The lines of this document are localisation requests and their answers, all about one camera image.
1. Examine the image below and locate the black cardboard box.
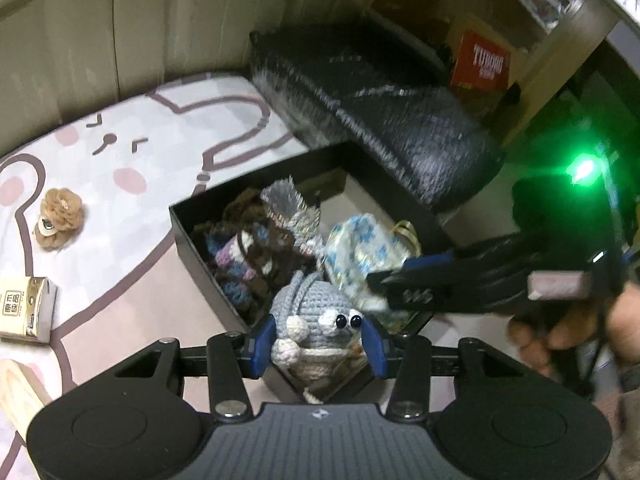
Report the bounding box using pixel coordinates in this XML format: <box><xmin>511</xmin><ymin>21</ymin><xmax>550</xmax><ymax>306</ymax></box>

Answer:
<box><xmin>169</xmin><ymin>140</ymin><xmax>456</xmax><ymax>403</ymax></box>

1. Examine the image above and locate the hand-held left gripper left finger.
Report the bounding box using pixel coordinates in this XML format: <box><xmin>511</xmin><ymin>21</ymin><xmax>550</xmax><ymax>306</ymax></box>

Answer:
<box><xmin>112</xmin><ymin>314</ymin><xmax>280</xmax><ymax>420</ymax></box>

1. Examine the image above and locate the person's right hand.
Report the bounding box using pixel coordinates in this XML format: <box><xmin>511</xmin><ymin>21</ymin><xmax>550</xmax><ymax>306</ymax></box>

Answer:
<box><xmin>507</xmin><ymin>280</ymin><xmax>640</xmax><ymax>381</ymax></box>

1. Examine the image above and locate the black padded bench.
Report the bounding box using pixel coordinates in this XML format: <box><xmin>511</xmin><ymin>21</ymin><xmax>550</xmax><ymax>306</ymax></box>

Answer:
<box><xmin>249</xmin><ymin>25</ymin><xmax>506</xmax><ymax>213</ymax></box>

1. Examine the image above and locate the beige flower hair clip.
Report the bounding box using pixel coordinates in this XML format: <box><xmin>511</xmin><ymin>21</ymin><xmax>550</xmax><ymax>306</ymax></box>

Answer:
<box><xmin>32</xmin><ymin>187</ymin><xmax>86</xmax><ymax>251</ymax></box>

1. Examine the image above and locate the red beer carton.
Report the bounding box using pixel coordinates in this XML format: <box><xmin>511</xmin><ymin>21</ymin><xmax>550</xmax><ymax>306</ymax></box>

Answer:
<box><xmin>449</xmin><ymin>30</ymin><xmax>516</xmax><ymax>92</ymax></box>

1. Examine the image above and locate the light wooden piece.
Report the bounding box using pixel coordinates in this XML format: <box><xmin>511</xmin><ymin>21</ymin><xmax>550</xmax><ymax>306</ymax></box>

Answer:
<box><xmin>0</xmin><ymin>359</ymin><xmax>56</xmax><ymax>433</ymax></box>

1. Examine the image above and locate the printed cartoon blanket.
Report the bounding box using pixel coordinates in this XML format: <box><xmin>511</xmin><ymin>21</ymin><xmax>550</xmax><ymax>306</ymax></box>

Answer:
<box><xmin>0</xmin><ymin>72</ymin><xmax>311</xmax><ymax>480</ymax></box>

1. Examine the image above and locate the brown cardboard box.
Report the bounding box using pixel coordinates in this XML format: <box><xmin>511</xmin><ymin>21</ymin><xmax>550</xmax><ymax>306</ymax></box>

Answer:
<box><xmin>370</xmin><ymin>0</ymin><xmax>531</xmax><ymax>111</ymax></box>

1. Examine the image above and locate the grey crocheted mouse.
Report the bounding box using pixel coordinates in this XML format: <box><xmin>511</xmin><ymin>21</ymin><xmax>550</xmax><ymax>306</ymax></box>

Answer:
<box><xmin>270</xmin><ymin>270</ymin><xmax>366</xmax><ymax>403</ymax></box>

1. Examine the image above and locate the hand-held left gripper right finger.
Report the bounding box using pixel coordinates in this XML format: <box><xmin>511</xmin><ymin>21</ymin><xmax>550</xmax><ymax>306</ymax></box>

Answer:
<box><xmin>360</xmin><ymin>314</ymin><xmax>531</xmax><ymax>422</ymax></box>

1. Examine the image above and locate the yellow tissue pack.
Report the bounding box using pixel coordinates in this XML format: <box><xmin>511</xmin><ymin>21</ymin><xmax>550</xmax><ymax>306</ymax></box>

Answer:
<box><xmin>0</xmin><ymin>276</ymin><xmax>58</xmax><ymax>345</ymax></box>

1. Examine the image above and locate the grey striped tassel toy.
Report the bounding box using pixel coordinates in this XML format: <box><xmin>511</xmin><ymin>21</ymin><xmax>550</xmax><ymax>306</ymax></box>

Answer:
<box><xmin>260</xmin><ymin>177</ymin><xmax>323</xmax><ymax>261</ymax></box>

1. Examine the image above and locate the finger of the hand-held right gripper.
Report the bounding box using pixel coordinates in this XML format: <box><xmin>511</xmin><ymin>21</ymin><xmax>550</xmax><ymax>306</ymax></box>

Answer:
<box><xmin>367</xmin><ymin>267</ymin><xmax>531</xmax><ymax>314</ymax></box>
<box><xmin>400</xmin><ymin>252</ymin><xmax>541</xmax><ymax>281</ymax></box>

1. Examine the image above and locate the cream cabinet door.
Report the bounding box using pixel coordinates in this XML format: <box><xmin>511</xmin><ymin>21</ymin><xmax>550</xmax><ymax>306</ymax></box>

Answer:
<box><xmin>112</xmin><ymin>0</ymin><xmax>301</xmax><ymax>106</ymax></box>
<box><xmin>0</xmin><ymin>0</ymin><xmax>118</xmax><ymax>158</ymax></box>

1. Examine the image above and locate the blue brocade drawstring pouch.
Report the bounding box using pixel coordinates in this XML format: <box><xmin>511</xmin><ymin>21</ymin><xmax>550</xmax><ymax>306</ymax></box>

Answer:
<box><xmin>322</xmin><ymin>214</ymin><xmax>423</xmax><ymax>331</ymax></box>

